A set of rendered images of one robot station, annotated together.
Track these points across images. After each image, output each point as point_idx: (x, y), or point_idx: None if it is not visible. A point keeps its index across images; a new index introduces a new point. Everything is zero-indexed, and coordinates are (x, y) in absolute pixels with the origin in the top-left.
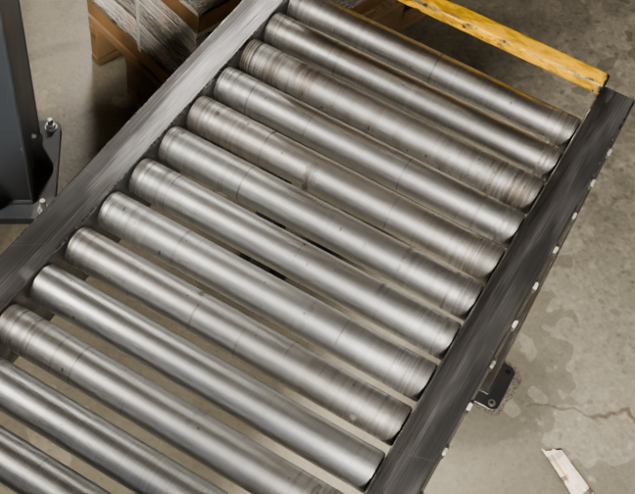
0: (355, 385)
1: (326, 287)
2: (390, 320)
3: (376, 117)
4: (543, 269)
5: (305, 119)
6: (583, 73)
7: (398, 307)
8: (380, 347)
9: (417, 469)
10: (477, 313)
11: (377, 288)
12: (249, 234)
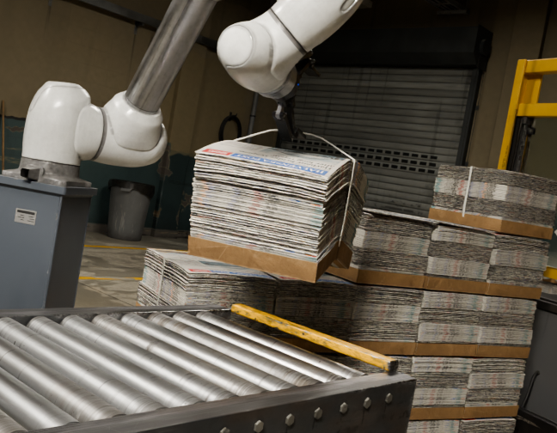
0: (93, 395)
1: (118, 375)
2: (154, 393)
3: (217, 344)
4: (300, 411)
5: (167, 332)
6: (378, 356)
7: (163, 385)
8: (131, 390)
9: (104, 432)
10: (225, 400)
11: (155, 376)
12: (82, 346)
